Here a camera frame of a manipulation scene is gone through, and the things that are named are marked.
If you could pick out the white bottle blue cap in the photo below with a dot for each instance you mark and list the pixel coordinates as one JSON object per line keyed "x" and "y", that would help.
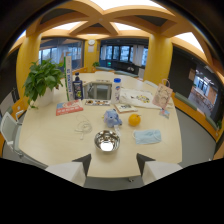
{"x": 116, "y": 90}

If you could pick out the green potted plant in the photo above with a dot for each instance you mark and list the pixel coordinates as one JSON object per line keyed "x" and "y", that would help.
{"x": 41, "y": 83}

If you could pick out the dark blue bottle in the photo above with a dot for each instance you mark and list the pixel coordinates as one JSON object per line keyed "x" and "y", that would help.
{"x": 77, "y": 87}

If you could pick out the small square printed book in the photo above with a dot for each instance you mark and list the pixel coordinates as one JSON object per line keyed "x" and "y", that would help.
{"x": 125, "y": 107}

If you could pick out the steel bowl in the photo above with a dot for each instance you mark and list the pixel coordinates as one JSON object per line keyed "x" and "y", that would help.
{"x": 107, "y": 141}

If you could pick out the round wall clock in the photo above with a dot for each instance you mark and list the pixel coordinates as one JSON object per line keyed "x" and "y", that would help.
{"x": 91, "y": 42}

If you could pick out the orange fruit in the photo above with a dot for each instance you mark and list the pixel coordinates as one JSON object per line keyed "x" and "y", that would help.
{"x": 134, "y": 120}

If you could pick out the tall white blue box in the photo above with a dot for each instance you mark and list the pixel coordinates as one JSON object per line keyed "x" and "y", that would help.
{"x": 68, "y": 78}

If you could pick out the small printed card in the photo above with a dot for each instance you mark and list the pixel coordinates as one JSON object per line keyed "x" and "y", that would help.
{"x": 164, "y": 113}

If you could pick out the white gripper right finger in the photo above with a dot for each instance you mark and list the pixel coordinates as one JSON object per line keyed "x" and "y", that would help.
{"x": 156, "y": 170}

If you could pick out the pink paper gift bag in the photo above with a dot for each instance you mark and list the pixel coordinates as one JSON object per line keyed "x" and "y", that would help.
{"x": 162, "y": 95}

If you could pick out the white chair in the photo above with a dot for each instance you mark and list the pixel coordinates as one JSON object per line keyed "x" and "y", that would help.
{"x": 11, "y": 133}

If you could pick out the red printed booklet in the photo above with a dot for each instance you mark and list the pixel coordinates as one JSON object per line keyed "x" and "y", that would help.
{"x": 68, "y": 107}

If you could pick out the blue plush toy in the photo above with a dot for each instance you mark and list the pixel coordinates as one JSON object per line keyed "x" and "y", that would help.
{"x": 112, "y": 118}

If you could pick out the light blue face mask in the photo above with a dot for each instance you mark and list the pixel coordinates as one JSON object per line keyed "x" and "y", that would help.
{"x": 147, "y": 136}

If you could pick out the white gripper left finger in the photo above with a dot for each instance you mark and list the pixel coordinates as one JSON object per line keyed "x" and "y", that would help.
{"x": 68, "y": 171}

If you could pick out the flat patterned box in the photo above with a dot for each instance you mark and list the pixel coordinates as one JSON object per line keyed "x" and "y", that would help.
{"x": 97, "y": 102}

